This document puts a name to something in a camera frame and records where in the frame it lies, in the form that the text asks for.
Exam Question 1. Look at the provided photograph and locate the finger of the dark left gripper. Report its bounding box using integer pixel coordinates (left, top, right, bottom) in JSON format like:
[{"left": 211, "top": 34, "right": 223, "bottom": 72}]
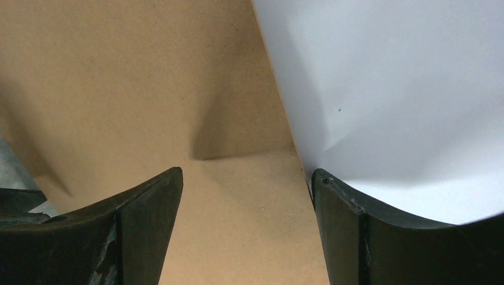
[{"left": 1, "top": 188, "right": 50, "bottom": 225}]

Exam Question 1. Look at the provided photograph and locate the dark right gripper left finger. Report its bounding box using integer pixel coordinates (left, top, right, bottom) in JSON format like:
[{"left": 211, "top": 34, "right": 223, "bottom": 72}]
[{"left": 1, "top": 167, "right": 183, "bottom": 284}]

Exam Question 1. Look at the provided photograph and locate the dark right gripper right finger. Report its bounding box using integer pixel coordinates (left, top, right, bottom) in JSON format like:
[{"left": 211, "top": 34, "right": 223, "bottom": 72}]
[{"left": 311, "top": 169, "right": 503, "bottom": 284}]

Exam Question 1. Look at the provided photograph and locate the brown backing board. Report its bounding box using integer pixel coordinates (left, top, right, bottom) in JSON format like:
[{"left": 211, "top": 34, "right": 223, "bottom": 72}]
[{"left": 1, "top": 1, "right": 328, "bottom": 284}]

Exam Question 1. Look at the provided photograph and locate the sunflower photo print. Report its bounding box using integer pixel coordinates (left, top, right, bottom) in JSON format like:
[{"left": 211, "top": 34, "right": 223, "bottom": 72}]
[{"left": 253, "top": 0, "right": 503, "bottom": 224}]

